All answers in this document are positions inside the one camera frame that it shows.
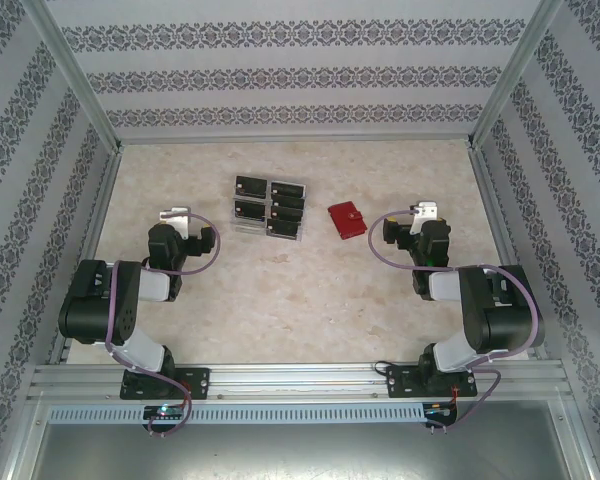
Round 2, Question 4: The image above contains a clear acrylic card stand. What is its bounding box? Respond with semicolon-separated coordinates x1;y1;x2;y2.
231;173;307;244

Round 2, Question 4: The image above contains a red leather card holder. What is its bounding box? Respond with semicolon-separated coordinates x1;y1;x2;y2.
328;201;370;240

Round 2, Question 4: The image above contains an aluminium table edge profile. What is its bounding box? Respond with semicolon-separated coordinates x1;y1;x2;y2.
47;147;126;366
467;144;551;361

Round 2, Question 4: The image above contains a small circuit board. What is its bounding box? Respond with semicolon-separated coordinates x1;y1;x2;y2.
143;404;186;421
424;399;459;426

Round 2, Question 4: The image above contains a grey metal panel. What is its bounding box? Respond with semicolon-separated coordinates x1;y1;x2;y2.
9;399;596;480

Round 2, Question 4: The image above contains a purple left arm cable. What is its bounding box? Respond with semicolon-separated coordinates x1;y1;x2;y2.
104;212;222;439

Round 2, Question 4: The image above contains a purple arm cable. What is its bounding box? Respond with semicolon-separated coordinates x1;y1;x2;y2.
104;212;222;439
369;209;544;436

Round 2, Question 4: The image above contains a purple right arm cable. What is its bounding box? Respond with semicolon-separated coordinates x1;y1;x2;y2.
369;209;544;436

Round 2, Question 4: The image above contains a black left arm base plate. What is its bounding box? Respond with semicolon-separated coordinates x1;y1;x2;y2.
119;367;212;401

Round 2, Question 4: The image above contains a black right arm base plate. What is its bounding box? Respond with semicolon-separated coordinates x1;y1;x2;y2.
385;364;479;400

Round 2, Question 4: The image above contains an aluminium mounting rail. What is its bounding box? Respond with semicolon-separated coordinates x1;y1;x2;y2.
27;363;574;404

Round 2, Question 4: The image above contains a grey slotted cable duct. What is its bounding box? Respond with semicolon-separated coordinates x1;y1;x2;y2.
47;403;426;424

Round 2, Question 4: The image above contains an aluminium frame post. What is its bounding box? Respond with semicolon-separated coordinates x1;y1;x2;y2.
29;0;126;154
465;0;567;151

